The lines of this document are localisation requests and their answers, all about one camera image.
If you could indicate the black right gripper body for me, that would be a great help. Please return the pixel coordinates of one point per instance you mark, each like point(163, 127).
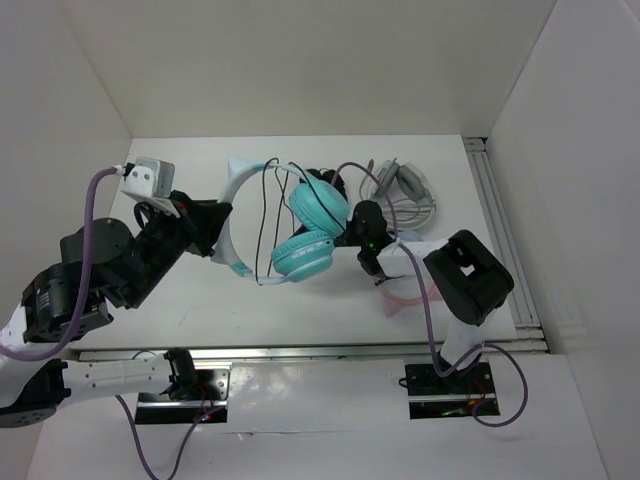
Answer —
point(346, 239)

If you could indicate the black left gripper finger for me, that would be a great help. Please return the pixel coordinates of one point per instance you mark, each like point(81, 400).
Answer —
point(207, 219)
point(202, 245)

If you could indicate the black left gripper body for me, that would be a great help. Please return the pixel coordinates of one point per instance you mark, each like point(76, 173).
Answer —
point(168, 236)

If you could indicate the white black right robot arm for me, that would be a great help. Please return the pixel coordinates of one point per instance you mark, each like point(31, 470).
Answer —
point(471, 281)

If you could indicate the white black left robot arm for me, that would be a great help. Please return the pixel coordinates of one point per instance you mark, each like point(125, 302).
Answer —
point(125, 269)

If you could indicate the small black headphones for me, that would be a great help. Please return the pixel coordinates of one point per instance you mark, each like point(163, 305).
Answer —
point(320, 205)

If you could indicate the pink blue cat-ear headphones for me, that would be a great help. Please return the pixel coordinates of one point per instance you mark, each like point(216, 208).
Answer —
point(402, 293)

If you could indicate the white grey gaming headset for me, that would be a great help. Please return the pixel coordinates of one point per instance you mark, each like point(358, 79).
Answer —
point(412, 197)

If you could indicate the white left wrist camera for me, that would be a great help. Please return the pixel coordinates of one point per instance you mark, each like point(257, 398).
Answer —
point(150, 180)

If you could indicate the aluminium table edge rail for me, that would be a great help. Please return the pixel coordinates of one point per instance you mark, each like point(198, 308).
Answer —
point(335, 352)

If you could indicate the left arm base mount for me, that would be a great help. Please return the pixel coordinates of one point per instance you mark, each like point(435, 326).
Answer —
point(206, 401)

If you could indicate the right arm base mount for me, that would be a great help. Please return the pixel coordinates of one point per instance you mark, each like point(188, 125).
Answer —
point(432, 397)

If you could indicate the aluminium side rail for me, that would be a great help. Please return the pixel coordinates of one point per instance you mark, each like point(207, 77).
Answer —
point(529, 332)

